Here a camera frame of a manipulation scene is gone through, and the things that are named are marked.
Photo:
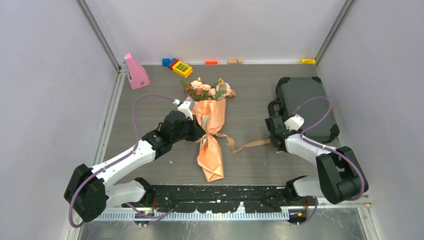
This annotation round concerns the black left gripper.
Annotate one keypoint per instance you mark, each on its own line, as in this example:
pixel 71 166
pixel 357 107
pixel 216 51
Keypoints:
pixel 197 130

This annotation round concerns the peach wrapping paper sheet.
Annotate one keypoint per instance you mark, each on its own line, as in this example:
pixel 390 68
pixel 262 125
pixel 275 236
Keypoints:
pixel 210 115

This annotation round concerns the pink and brown rose stem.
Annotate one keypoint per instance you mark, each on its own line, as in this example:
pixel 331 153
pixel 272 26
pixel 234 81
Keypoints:
pixel 222 91

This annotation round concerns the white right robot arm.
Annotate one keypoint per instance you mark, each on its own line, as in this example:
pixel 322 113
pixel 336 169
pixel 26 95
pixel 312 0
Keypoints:
pixel 340 176

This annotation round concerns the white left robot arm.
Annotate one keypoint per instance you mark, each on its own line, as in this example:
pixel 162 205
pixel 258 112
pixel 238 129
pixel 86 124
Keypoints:
pixel 91 190

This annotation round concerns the dark grey hard case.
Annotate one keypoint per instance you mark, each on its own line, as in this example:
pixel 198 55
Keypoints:
pixel 294 95

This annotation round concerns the yellow toy brick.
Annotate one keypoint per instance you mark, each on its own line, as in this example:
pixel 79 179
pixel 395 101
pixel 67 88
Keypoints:
pixel 182 69

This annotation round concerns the orange flat block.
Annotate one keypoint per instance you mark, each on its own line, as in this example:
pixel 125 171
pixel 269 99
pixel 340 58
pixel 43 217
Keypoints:
pixel 211 62

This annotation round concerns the red toy brick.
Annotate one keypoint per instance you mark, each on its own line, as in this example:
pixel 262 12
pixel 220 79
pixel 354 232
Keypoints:
pixel 173 62

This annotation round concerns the yellow corner block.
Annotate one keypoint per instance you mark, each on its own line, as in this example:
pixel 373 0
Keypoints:
pixel 308 61

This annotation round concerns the blue toy brick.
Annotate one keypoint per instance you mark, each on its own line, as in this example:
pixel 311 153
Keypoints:
pixel 168 62

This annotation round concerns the pink plastic wedge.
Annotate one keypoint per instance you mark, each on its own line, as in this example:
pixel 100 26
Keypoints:
pixel 136 73

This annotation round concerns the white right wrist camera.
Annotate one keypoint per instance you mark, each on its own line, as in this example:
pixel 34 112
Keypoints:
pixel 294 123

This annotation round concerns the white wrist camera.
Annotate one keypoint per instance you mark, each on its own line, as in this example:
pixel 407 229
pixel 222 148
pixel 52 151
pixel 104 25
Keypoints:
pixel 294 123
pixel 185 107

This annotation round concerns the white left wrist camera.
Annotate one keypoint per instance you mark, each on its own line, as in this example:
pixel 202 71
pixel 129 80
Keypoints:
pixel 185 107

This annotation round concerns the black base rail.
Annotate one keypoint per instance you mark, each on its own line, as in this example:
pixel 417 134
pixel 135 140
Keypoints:
pixel 220 199

